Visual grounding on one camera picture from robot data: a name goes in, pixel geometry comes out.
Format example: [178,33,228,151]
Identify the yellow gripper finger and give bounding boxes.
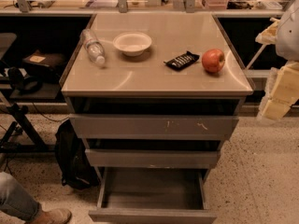
[261,62,299,120]
[255,18,279,45]

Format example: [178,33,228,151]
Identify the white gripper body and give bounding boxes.
[276,0,299,62]

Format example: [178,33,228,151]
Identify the red apple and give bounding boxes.
[202,49,225,73]

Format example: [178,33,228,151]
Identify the grey drawer cabinet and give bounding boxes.
[59,11,256,224]

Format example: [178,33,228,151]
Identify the open bottom drawer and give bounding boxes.
[89,168,217,224]

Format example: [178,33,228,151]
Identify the middle drawer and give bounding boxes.
[85,149,220,169]

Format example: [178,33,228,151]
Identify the top drawer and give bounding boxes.
[70,114,238,140]

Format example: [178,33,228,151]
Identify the white-tipped grey rod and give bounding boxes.
[245,44,268,70]

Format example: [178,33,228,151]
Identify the black snack bar wrapper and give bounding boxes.
[164,51,200,71]

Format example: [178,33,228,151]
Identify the white bowl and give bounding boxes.
[113,32,152,57]

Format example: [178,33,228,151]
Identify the clear plastic water bottle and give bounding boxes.
[81,29,106,67]

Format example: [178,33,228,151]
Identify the black box with label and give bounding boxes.
[22,50,67,83]

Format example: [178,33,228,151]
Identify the black backpack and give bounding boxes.
[55,119,99,189]

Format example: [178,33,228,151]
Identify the black headphones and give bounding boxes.
[7,67,43,94]

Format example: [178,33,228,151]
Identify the tan shoe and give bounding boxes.
[25,208,72,224]

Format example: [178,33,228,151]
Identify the person's leg in jeans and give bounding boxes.
[0,172,41,222]

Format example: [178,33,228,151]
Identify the black stand frame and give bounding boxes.
[0,92,55,153]

